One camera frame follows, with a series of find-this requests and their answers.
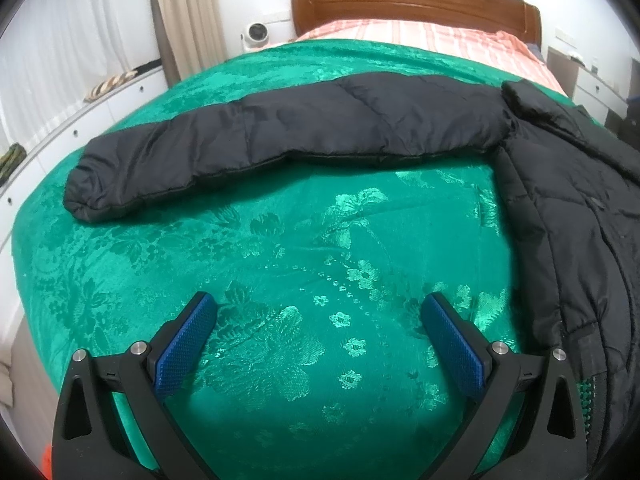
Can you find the white sheer curtain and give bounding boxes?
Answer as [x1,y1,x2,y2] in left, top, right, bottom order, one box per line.
[0,0,162,108]

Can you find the beige curtain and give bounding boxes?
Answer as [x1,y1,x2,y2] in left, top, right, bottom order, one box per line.
[146,0,232,84]

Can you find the pink striped bedsheet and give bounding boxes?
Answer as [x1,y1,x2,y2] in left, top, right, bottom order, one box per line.
[295,18,568,97]

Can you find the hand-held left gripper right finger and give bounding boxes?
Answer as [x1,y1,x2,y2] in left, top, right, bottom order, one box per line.
[420,292,589,480]

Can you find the white round camera device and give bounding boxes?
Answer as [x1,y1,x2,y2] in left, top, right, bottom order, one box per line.
[239,21,274,51]

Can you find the striped folded cloth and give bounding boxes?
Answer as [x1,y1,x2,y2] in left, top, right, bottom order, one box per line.
[84,71,139,104]

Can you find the black puffer jacket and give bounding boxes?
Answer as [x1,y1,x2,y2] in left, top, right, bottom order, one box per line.
[63,72,640,480]

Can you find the white bedside table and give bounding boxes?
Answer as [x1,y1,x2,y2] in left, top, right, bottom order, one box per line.
[545,45,634,122]

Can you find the green camouflage cloth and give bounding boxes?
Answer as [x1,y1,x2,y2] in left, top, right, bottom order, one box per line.
[0,143,27,184]

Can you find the green floral blanket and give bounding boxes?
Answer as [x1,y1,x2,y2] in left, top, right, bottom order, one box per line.
[11,39,606,480]

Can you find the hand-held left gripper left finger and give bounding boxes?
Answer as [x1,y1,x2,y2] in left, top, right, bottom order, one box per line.
[52,291,221,480]

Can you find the white drawer cabinet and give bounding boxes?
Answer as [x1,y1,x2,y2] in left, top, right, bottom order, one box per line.
[0,66,172,273]

